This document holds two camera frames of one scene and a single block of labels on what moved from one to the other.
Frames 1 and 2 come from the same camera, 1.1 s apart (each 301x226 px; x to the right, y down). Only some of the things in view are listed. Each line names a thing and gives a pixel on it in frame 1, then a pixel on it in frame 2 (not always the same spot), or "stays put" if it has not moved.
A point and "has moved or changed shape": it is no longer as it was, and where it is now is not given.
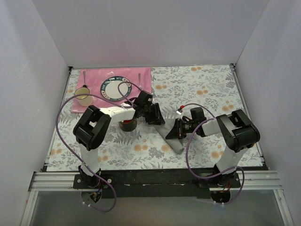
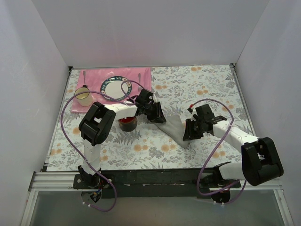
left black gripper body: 153,113 stays put
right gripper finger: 177,132 → 192,131
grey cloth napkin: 176,144 has moved or changed shape
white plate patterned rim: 109,88 stays put
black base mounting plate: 171,183 stays put
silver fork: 139,78 stays put
